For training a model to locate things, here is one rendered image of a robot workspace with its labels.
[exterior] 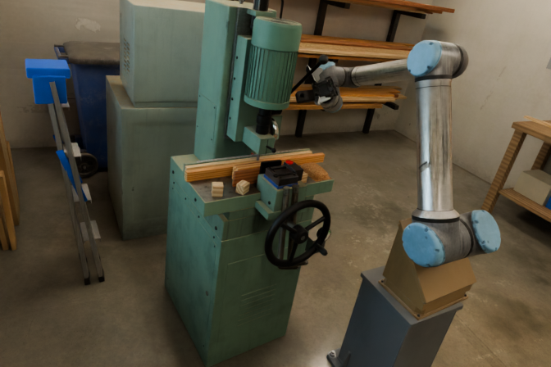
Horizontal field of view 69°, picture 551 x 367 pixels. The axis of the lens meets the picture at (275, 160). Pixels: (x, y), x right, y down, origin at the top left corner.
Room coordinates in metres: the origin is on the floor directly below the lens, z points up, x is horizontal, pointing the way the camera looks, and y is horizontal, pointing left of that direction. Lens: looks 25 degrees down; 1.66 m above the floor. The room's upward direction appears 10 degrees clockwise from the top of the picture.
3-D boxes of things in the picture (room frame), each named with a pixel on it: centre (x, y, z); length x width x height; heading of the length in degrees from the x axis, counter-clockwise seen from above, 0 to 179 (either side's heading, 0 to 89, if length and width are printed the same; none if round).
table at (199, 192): (1.42, 0.01, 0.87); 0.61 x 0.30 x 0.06; 127
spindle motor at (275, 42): (1.51, 0.07, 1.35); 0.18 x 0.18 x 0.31
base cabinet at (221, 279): (1.60, 0.15, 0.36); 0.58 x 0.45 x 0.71; 37
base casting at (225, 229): (1.61, 0.15, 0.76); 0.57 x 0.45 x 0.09; 37
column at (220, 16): (1.74, 0.25, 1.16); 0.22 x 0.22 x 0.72; 37
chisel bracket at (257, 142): (1.53, 0.08, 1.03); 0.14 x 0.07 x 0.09; 37
